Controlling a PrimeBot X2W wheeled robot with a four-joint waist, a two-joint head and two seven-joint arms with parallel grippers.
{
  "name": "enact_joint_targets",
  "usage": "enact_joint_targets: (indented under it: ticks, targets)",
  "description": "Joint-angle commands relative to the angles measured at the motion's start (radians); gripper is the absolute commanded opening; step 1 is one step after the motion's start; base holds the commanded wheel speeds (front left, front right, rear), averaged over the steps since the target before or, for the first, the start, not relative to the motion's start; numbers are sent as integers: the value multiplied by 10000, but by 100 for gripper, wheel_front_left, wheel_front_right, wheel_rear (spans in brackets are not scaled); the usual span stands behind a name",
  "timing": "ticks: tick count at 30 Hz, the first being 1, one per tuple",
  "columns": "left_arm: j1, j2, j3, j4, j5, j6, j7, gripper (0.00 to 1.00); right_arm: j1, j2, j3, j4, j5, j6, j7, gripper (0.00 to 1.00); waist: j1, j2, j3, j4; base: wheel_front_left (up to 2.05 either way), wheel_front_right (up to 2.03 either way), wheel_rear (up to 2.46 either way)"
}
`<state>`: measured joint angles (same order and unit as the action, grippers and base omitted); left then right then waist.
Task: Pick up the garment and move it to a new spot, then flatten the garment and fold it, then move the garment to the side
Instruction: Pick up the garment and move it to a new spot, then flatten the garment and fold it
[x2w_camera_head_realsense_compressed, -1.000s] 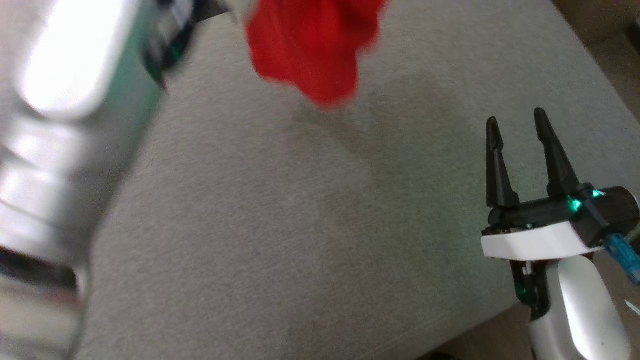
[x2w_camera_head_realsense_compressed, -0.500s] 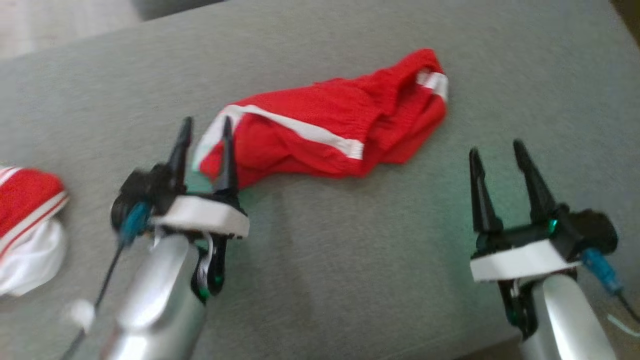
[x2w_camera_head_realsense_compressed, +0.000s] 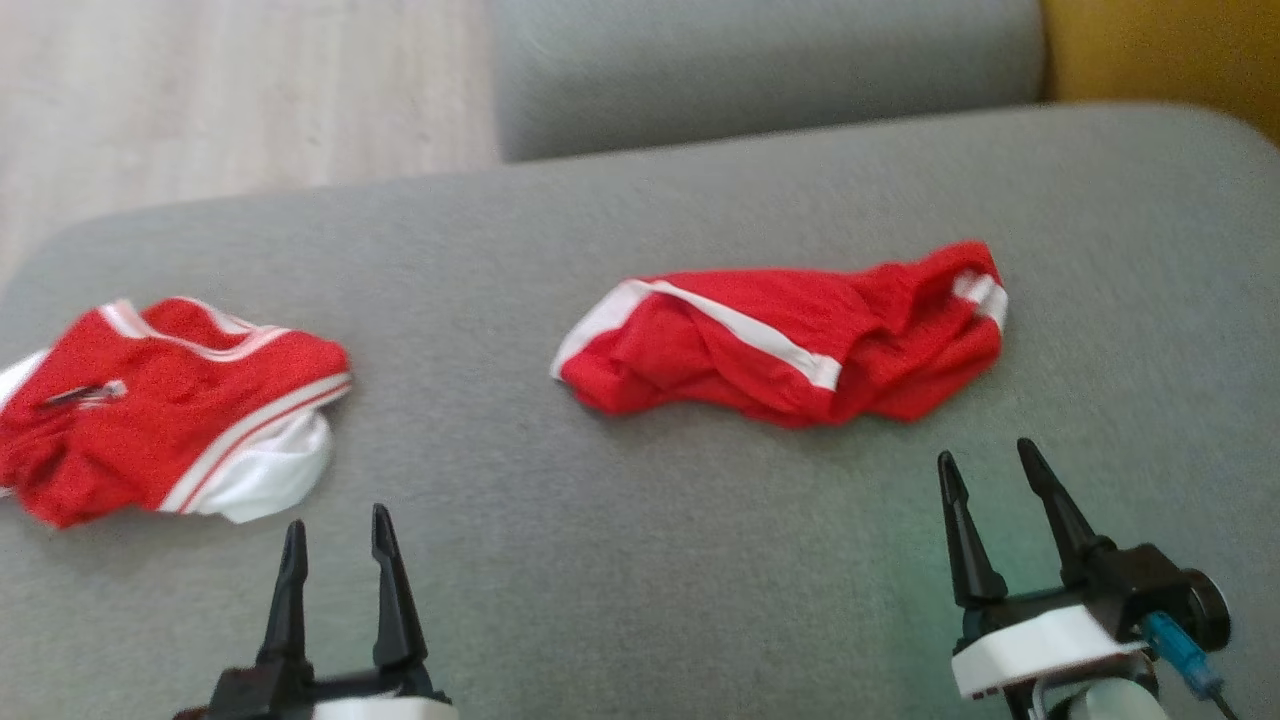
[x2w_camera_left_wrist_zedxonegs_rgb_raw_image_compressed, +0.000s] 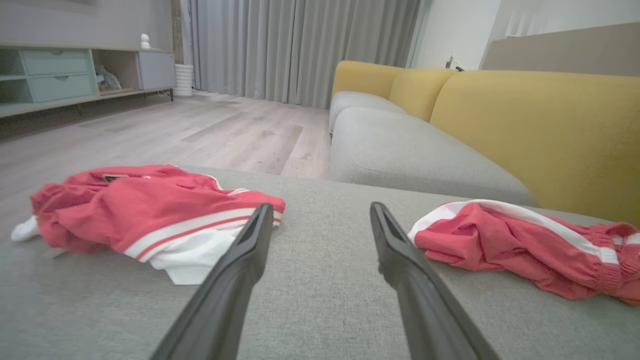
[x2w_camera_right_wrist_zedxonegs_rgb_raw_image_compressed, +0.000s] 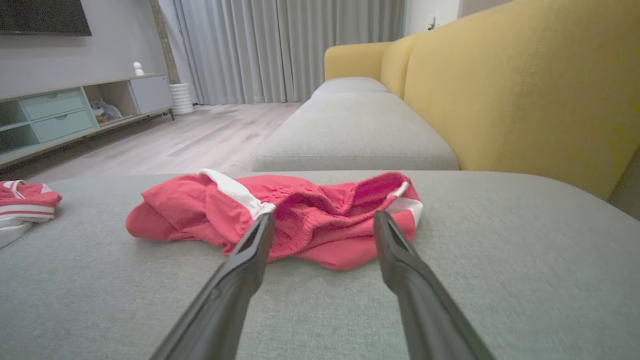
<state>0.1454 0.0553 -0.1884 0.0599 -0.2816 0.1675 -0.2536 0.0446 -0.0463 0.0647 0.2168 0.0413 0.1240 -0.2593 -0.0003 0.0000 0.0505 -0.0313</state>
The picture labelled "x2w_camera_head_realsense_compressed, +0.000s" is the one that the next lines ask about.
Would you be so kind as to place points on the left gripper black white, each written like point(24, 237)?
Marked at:
point(270, 695)

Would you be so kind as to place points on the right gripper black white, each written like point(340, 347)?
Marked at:
point(1130, 590)

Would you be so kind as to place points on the red basketball jersey number 23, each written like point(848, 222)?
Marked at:
point(150, 420)

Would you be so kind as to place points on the red shorts with white stripe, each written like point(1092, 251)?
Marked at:
point(760, 350)

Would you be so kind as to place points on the large grey sofa seat cushion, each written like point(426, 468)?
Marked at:
point(640, 560)

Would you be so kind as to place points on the mustard yellow upholstered panel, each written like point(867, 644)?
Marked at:
point(1170, 50)

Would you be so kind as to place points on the small grey sofa cushion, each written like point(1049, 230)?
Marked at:
point(760, 70)

